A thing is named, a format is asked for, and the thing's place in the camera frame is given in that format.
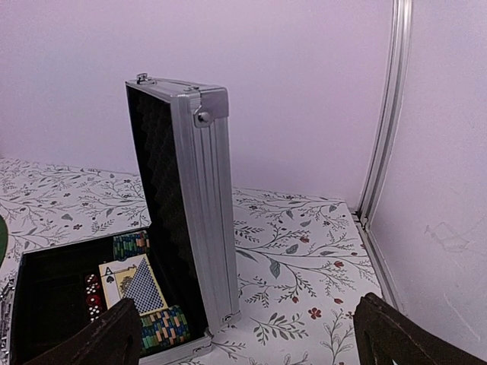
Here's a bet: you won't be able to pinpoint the row of poker chips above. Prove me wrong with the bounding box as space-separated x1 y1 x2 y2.
113 230 150 261

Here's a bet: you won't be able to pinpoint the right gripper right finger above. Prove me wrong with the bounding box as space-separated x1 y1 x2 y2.
353 293 483 365

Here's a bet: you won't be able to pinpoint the right aluminium frame post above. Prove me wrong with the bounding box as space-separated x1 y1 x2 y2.
357 0 413 229

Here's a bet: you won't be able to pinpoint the round green poker mat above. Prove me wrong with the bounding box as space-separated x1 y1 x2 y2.
0 217 8 265

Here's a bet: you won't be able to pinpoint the red dice in case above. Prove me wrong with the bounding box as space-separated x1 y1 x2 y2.
84 274 103 322

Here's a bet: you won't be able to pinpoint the front row poker chips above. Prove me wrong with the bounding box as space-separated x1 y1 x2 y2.
140 305 191 357

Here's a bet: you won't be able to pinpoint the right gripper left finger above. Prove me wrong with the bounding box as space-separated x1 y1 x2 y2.
28 299 142 364

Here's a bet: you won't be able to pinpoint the aluminium poker chip case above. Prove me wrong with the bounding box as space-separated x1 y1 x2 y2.
1 73 240 364

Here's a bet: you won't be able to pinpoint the boxed card deck in case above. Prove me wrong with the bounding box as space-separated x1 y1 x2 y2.
98 254 169 316

